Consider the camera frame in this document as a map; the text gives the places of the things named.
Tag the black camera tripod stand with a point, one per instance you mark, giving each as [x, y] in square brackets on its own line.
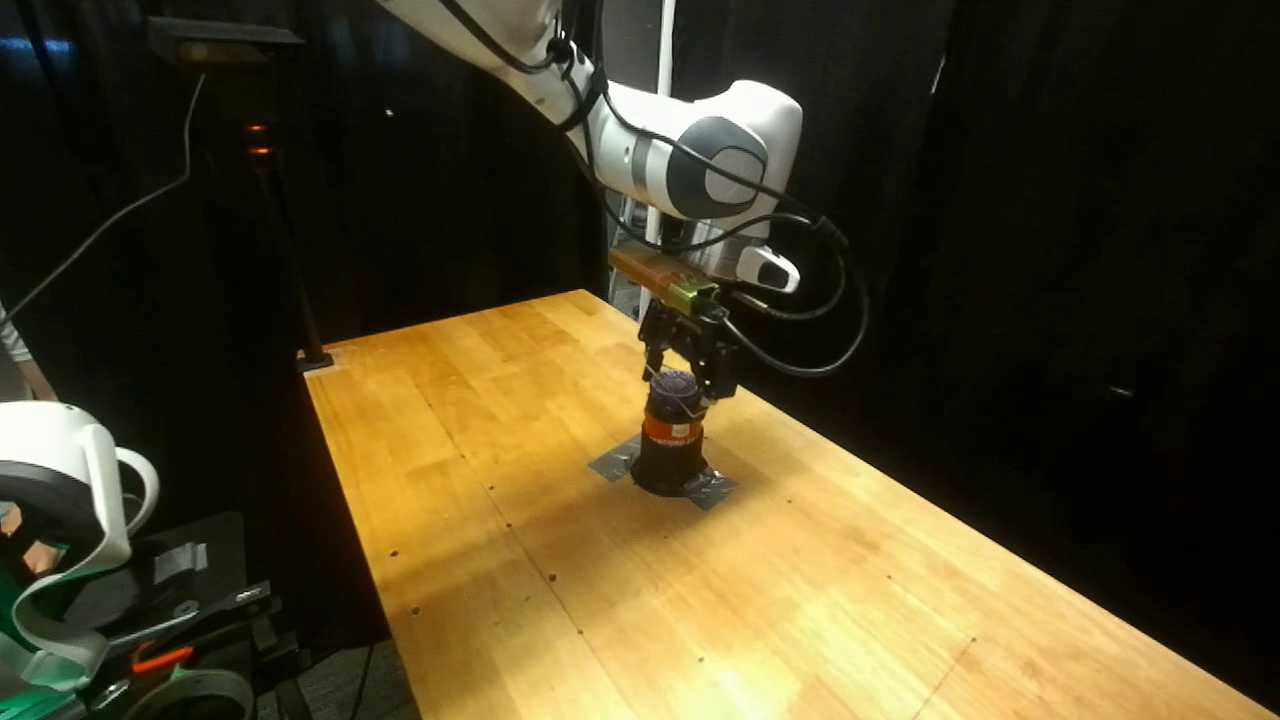
[236, 44]

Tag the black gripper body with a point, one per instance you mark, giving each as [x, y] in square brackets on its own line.
[691, 337]

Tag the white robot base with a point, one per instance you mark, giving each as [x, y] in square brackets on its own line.
[77, 487]

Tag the orange handled tool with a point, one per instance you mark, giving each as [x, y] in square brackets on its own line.
[156, 661]

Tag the white vertical pole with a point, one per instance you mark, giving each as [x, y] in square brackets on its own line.
[666, 44]

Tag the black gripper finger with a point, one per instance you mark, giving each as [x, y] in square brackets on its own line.
[652, 363]
[720, 380]

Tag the dark upside-down cup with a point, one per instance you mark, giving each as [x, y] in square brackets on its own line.
[671, 432]

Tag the black curtain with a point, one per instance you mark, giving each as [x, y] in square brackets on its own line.
[1068, 229]

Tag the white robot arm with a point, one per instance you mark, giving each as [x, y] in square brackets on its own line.
[714, 163]

